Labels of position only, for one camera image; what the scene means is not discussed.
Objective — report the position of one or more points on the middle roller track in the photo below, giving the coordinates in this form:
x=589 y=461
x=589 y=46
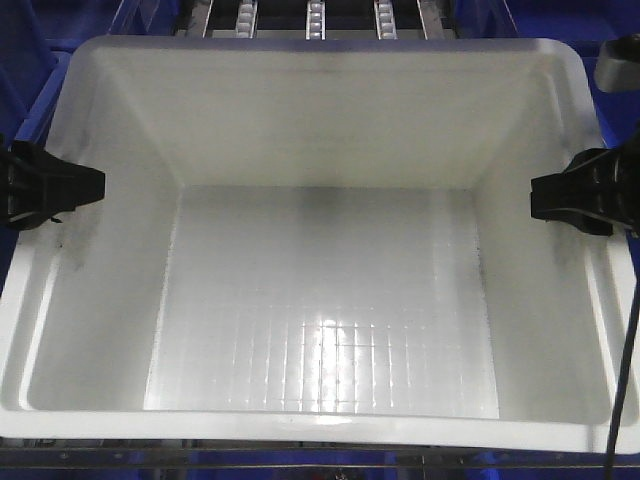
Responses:
x=315 y=24

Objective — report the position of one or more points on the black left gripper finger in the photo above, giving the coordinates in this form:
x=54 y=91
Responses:
x=30 y=221
x=33 y=180

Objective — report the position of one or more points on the blue bin near right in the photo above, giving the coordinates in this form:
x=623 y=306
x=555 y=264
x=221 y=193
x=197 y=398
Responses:
x=620 y=120

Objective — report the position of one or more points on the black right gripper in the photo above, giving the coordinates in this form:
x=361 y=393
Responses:
x=598 y=187

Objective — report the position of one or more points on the blue bin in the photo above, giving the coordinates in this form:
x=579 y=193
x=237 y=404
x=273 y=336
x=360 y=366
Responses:
x=620 y=120
x=30 y=118

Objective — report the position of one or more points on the roller track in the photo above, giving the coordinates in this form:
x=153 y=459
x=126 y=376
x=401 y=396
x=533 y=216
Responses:
x=385 y=20
x=315 y=24
x=246 y=20

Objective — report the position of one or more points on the white plastic tote bin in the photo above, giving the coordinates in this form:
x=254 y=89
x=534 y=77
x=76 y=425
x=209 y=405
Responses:
x=317 y=241

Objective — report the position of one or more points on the left roller track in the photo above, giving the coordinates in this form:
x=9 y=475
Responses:
x=246 y=20

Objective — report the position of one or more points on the right roller track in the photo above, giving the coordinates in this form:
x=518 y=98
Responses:
x=385 y=20

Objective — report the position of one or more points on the blue bin near left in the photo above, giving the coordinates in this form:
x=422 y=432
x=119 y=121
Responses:
x=30 y=118

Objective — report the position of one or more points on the metal front shelf rail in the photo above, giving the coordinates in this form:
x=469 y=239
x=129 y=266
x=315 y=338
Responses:
x=439 y=459

